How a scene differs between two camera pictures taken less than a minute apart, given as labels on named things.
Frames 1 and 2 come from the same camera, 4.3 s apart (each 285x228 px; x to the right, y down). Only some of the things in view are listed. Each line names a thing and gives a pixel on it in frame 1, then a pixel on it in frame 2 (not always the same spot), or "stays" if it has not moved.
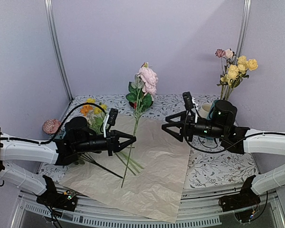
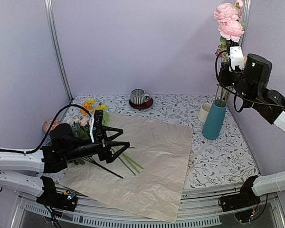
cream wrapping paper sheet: x=147 y=175 stays
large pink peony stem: x=139 y=96 to x=230 y=27
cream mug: x=205 y=109 stays
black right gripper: x=178 y=124 to x=223 y=79
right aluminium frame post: x=242 y=29 stays
